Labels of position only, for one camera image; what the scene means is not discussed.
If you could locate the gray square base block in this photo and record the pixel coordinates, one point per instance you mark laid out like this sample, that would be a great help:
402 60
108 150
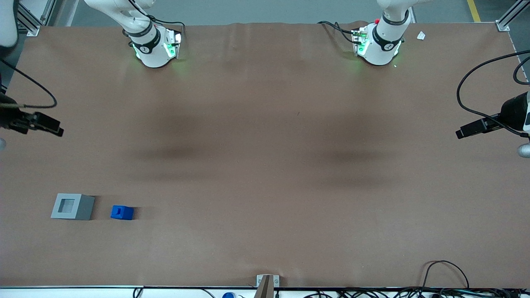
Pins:
83 209

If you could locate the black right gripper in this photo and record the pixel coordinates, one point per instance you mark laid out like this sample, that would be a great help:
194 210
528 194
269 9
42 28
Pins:
9 117

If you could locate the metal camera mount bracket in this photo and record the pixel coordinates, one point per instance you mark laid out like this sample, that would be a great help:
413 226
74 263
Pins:
265 285

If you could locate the aluminium frame profile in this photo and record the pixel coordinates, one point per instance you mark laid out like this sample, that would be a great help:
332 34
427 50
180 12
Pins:
35 25
503 25

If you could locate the blue round cap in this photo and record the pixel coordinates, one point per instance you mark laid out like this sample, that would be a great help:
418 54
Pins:
228 295

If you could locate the blue plastic part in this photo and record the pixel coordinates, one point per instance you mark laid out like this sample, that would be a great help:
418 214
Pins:
122 212

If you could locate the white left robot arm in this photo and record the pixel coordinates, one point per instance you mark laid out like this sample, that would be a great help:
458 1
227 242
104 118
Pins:
381 51

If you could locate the metal base connector plate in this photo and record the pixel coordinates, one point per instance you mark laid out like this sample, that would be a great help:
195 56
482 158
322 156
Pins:
359 41
173 43

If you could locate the brown table mat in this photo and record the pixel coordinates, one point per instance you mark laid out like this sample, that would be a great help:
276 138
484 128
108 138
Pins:
265 165

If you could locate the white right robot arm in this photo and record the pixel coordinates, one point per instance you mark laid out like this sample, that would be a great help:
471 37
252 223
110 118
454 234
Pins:
149 54

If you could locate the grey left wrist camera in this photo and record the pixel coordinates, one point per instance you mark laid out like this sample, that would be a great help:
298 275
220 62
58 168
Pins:
525 150

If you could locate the white paper scrap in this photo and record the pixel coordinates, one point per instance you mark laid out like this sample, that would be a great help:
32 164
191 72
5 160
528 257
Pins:
421 36

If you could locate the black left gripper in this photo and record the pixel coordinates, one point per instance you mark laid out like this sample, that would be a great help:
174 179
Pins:
512 111

